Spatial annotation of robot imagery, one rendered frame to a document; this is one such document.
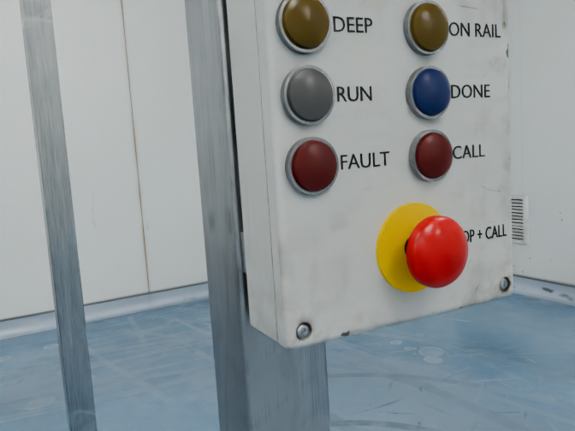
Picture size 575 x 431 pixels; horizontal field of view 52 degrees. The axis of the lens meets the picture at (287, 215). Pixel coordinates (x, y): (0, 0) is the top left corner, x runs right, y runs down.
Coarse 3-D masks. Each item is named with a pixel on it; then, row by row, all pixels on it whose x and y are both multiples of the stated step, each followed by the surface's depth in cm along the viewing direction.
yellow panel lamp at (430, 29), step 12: (420, 12) 33; (432, 12) 33; (420, 24) 33; (432, 24) 33; (444, 24) 33; (420, 36) 33; (432, 36) 33; (444, 36) 33; (420, 48) 33; (432, 48) 33
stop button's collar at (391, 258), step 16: (400, 208) 33; (416, 208) 34; (432, 208) 34; (384, 224) 33; (400, 224) 34; (416, 224) 34; (384, 240) 33; (400, 240) 34; (384, 256) 33; (400, 256) 34; (384, 272) 33; (400, 272) 34; (400, 288) 34; (416, 288) 34
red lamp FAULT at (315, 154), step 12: (312, 144) 30; (324, 144) 30; (300, 156) 30; (312, 156) 30; (324, 156) 30; (300, 168) 30; (312, 168) 30; (324, 168) 30; (336, 168) 31; (300, 180) 30; (312, 180) 30; (324, 180) 30
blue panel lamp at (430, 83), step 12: (420, 72) 33; (432, 72) 33; (420, 84) 33; (432, 84) 33; (444, 84) 34; (420, 96) 33; (432, 96) 33; (444, 96) 34; (420, 108) 33; (432, 108) 33; (444, 108) 34
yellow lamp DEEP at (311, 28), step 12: (288, 0) 29; (300, 0) 29; (312, 0) 29; (288, 12) 29; (300, 12) 29; (312, 12) 29; (324, 12) 30; (288, 24) 29; (300, 24) 29; (312, 24) 29; (324, 24) 30; (288, 36) 29; (300, 36) 29; (312, 36) 29; (324, 36) 30; (312, 48) 30
